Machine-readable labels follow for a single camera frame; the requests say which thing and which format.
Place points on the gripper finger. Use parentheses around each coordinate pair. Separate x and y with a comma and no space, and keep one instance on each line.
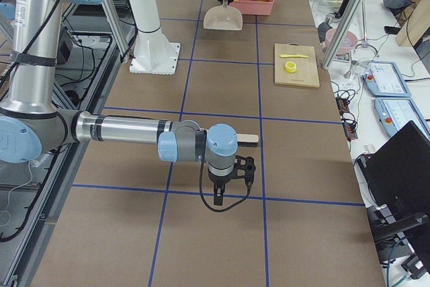
(218,194)

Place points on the beige hand brush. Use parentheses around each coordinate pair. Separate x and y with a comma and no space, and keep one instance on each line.
(247,140)

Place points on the beige plastic dustpan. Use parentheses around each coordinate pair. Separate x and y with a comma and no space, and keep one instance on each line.
(223,17)

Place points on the yellow toy lemon slices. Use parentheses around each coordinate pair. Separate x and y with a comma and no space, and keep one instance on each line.
(290,67)

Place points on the yellow plastic toy knife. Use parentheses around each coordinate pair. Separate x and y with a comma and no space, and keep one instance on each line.
(293,56)

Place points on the bamboo cutting board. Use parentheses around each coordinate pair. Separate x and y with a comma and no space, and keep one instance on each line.
(307,71)

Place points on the black monitor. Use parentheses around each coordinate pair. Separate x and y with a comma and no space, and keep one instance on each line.
(398,177)

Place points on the near teach pendant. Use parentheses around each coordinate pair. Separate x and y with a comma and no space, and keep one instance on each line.
(394,113)

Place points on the teach pendant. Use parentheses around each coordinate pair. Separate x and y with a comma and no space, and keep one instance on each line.
(383,79)
(394,113)

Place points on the far teach pendant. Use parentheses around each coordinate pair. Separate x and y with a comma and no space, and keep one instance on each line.
(383,79)

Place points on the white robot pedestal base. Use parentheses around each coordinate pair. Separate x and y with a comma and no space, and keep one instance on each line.
(153,52)

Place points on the aluminium frame post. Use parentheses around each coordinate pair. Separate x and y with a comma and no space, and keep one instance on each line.
(341,32)

